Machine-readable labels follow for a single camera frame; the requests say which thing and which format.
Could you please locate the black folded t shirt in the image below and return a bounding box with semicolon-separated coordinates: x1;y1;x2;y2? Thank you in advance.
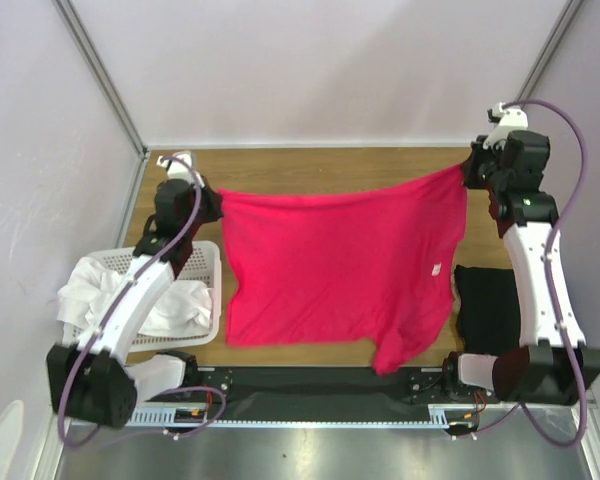
454;265;521;356

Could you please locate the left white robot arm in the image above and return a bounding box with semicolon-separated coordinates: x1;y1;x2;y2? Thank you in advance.
46;176;222;430

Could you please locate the pink t shirt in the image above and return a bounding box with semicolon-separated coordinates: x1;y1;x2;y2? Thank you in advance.
221;166;468;374

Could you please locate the white crumpled t shirt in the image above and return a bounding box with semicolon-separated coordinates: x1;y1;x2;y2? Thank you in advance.
58;257;213;338

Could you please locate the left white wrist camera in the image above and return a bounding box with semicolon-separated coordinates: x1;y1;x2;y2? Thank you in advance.
156;150;197;182

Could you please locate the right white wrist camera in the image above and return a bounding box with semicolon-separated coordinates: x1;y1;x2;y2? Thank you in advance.
483;102;528;149

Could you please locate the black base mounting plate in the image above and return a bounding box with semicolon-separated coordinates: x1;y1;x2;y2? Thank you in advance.
189;365;501;424

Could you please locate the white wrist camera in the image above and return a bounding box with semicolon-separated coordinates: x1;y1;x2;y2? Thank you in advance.
156;150;197;182
483;102;528;149

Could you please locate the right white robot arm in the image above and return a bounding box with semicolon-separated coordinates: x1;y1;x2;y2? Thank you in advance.
440;130;600;406

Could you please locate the white laundry basket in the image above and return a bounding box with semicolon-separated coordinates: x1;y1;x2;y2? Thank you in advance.
61;241;222;353

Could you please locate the aluminium frame rail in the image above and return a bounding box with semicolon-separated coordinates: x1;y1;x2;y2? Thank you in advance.
49;364;600;431

